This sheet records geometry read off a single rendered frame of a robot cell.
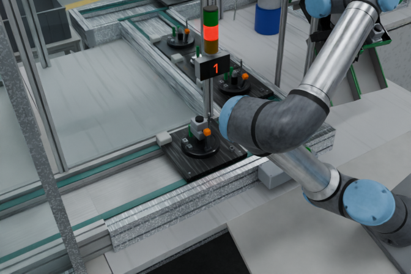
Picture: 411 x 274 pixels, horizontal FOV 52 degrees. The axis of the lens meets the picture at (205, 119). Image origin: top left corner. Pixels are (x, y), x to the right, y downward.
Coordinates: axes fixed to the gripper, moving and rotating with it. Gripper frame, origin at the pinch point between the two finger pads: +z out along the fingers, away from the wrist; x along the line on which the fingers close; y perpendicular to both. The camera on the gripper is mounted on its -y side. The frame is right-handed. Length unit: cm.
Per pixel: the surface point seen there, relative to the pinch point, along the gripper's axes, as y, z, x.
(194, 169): -11, 26, -44
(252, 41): -93, 37, 39
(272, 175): 4.4, 27.3, -22.9
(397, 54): -67, 64, 137
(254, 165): -2.5, 27.3, -25.1
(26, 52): -34, -18, -81
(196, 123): -19.2, 14.8, -38.1
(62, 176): -32, 27, -83
